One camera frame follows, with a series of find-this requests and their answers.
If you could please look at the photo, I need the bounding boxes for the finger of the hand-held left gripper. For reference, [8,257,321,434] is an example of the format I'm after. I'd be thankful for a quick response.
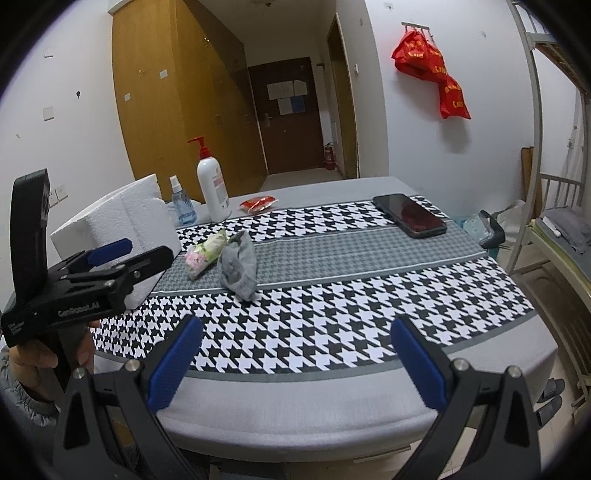
[60,246,174,301]
[50,239,134,278]

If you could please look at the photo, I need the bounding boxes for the white red pump lotion bottle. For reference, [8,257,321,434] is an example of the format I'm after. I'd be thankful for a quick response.
[187,136,233,223]

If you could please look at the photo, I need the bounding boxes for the black white houndstooth cloth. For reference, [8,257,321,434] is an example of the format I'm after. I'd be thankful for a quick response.
[90,196,539,374]

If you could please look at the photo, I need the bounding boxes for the red printed bag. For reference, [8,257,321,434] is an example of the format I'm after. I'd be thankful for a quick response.
[392,30,446,81]
[438,74,472,120]

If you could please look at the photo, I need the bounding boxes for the metal bunk bed frame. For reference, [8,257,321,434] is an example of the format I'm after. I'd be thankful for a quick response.
[505,0,591,407]

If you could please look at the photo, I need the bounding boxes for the dark brown door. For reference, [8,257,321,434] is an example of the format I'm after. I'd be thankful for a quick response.
[248,56,326,175]

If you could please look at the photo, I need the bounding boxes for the folded grey clothes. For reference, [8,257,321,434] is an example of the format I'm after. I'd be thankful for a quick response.
[540,206,591,254]

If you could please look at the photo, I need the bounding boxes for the wooden board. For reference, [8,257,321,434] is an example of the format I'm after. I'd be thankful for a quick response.
[521,147,543,206]

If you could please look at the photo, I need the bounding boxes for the grey sock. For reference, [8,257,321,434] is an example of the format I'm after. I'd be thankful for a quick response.
[217,231,259,303]

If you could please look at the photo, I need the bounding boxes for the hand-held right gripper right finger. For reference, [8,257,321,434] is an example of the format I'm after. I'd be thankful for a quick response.
[390,315,541,480]

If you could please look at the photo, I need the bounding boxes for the person's left forearm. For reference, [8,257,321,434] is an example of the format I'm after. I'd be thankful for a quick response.
[0,346,61,462]

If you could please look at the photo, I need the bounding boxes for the pale blue plastic packet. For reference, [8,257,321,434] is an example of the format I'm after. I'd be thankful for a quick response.
[455,213,485,238]

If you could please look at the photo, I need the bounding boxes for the white foam box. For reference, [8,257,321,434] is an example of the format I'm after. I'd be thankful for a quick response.
[50,173,178,310]

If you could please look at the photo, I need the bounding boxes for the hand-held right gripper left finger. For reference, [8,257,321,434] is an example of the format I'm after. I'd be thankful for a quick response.
[54,314,204,480]

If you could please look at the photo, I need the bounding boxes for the blue spray bottle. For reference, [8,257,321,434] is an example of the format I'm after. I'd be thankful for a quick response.
[168,175,198,227]

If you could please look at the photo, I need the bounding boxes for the person's left hand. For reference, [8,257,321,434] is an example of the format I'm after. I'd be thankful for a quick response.
[9,338,64,404]

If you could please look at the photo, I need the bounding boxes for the wooden wardrobe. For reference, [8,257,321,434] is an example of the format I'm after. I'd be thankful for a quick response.
[111,0,266,204]

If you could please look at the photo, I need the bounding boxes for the green pink candy packet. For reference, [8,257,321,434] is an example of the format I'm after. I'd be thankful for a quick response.
[185,229,228,280]

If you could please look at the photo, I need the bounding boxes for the black smartphone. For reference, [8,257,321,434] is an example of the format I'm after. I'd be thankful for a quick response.
[372,194,448,239]

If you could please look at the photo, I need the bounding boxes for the red snack packet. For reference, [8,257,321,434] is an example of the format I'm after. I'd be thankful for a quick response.
[239,195,277,213]

